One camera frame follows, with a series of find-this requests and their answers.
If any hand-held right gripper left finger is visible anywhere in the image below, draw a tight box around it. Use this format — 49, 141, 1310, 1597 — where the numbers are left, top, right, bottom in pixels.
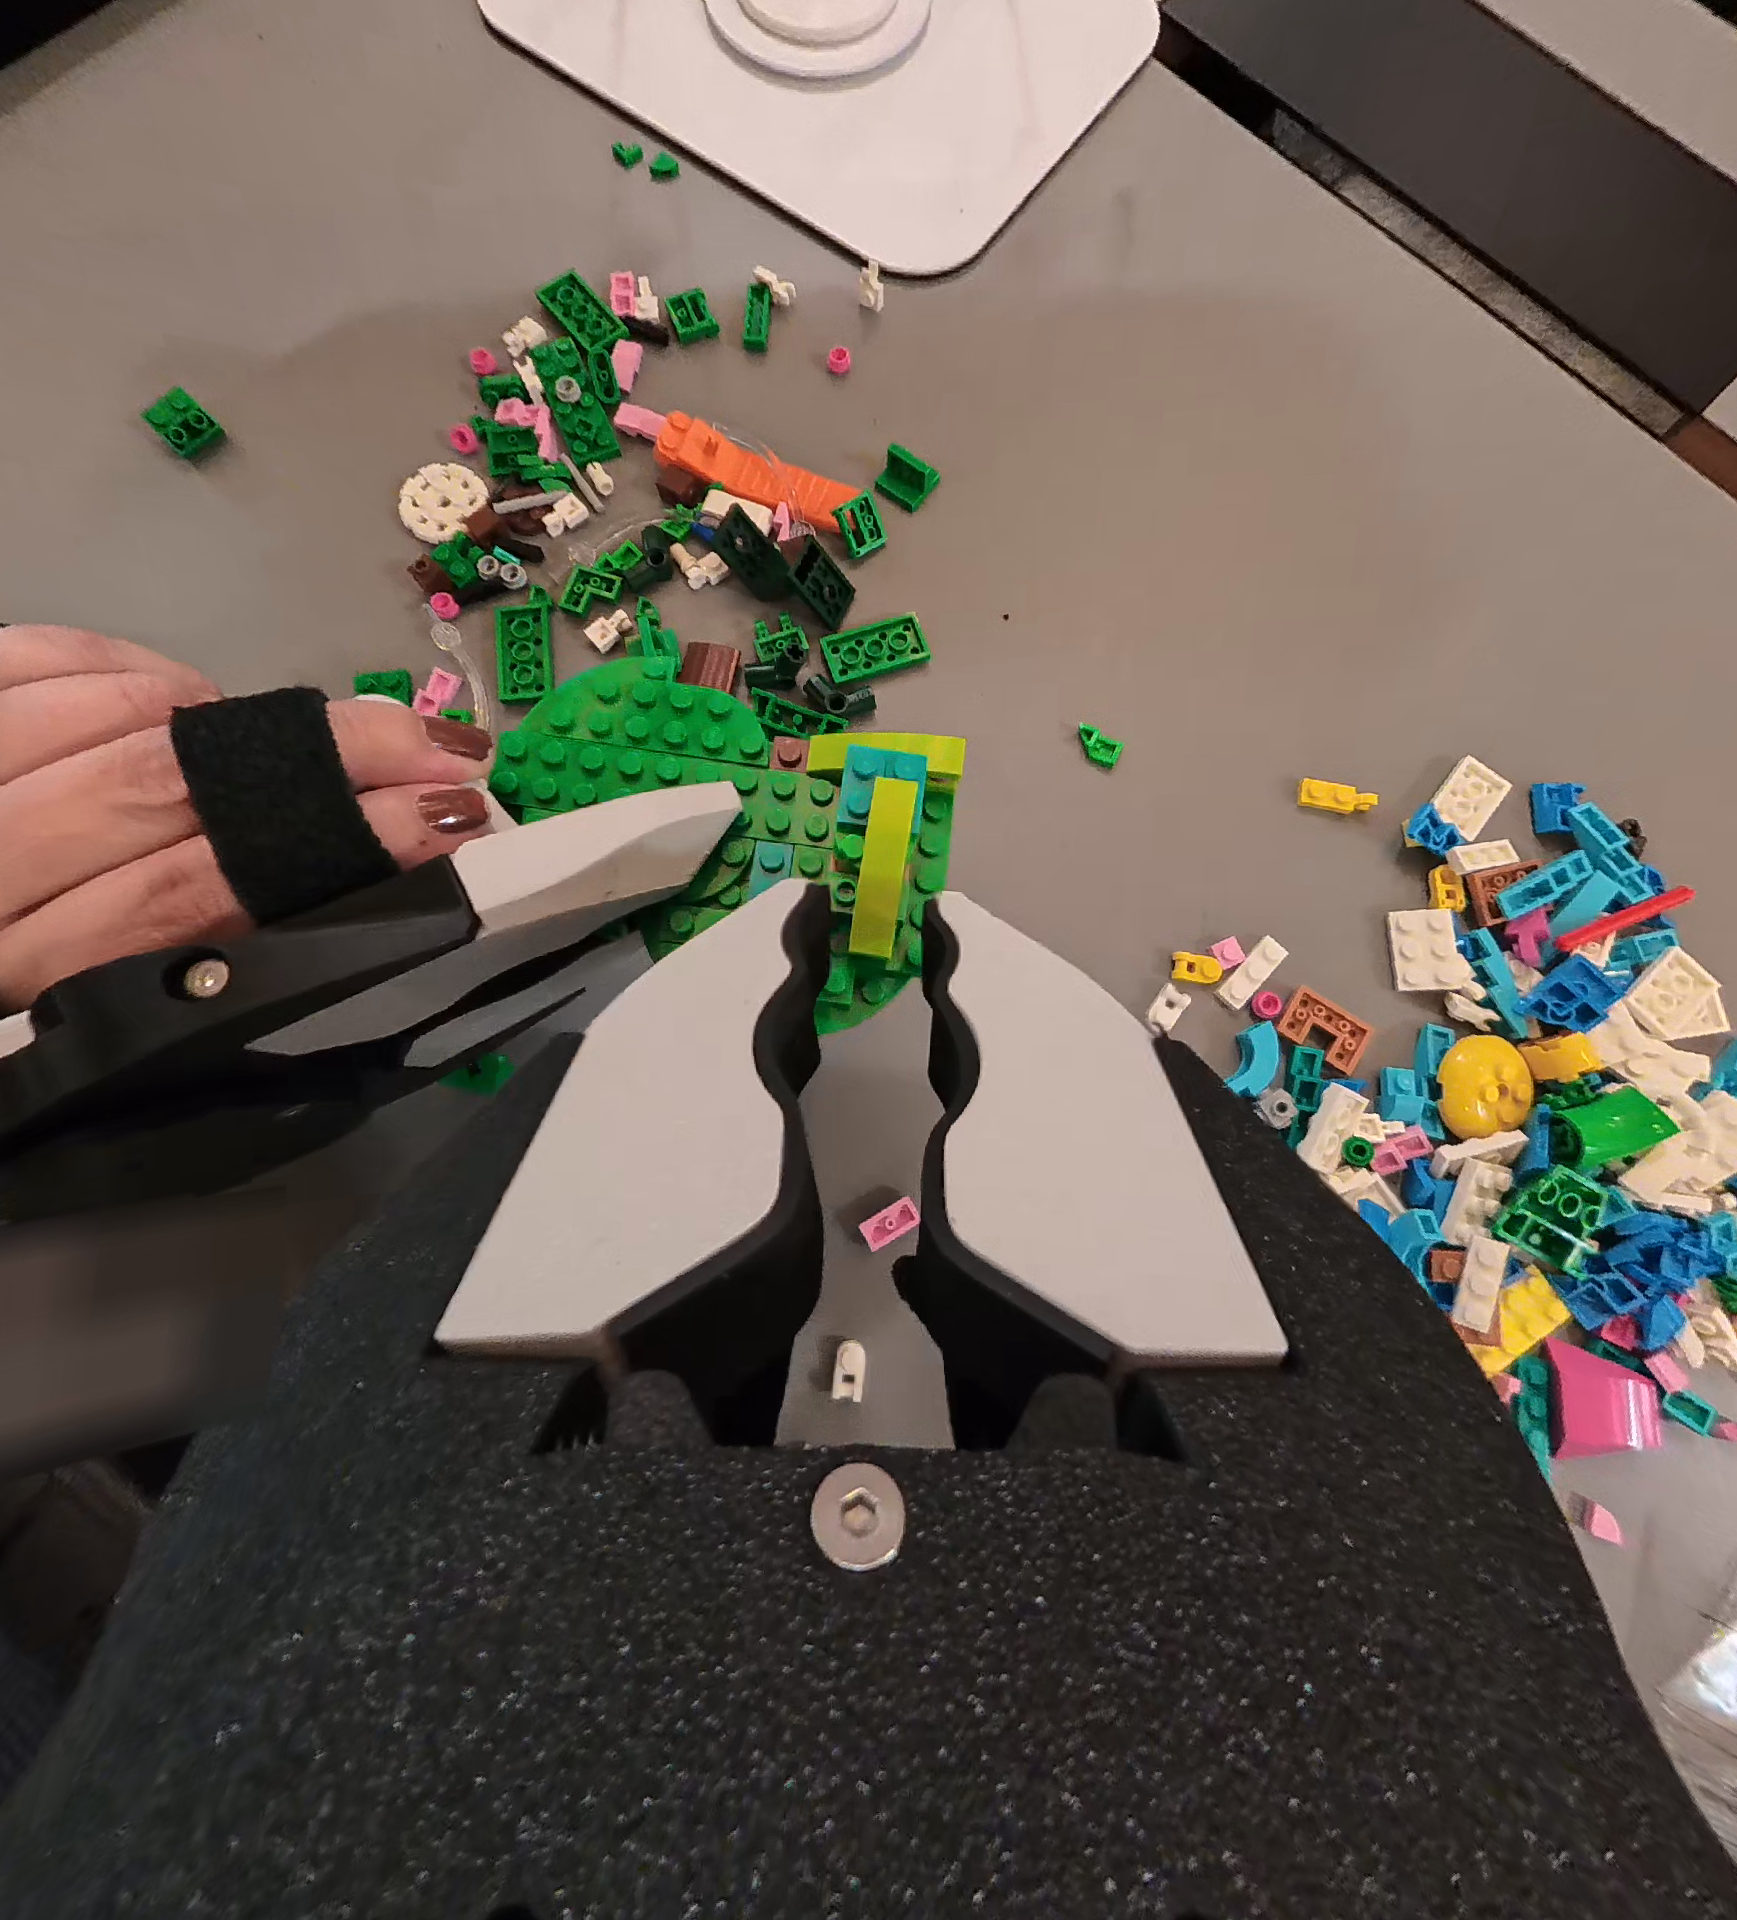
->
432, 879, 828, 1368

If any clear plastic bag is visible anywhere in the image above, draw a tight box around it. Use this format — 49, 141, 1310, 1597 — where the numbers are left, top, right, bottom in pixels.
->
1655, 1553, 1737, 1854

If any green lego plate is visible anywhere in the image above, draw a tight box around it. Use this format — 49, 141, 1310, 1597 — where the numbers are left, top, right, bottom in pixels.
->
141, 384, 228, 460

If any white round lego plate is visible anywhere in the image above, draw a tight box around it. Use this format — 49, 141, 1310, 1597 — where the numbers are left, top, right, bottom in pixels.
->
397, 460, 488, 547

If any person's left hand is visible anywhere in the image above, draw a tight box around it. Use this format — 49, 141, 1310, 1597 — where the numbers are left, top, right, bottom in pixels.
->
0, 623, 498, 997

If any green lego build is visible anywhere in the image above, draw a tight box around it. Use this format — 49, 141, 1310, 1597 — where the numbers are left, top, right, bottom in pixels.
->
484, 657, 968, 1040

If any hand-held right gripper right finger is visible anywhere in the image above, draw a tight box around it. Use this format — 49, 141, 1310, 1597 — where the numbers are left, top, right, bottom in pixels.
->
922, 889, 1292, 1370

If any pile of colourful lego bricks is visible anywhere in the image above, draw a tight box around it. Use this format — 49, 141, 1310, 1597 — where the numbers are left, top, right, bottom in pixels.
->
1145, 755, 1737, 1548

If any orange brick separator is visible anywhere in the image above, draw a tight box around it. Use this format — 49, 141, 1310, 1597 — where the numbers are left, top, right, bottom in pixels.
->
653, 408, 864, 531

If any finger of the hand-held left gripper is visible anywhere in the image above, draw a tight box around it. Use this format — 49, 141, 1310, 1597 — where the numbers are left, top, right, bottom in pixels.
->
245, 982, 589, 1075
440, 777, 745, 944

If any white stand base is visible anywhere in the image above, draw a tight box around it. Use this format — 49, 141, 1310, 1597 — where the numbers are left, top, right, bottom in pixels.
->
475, 0, 1165, 283

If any pile of green lego bricks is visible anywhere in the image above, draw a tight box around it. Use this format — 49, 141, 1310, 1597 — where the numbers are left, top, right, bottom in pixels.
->
355, 267, 945, 753

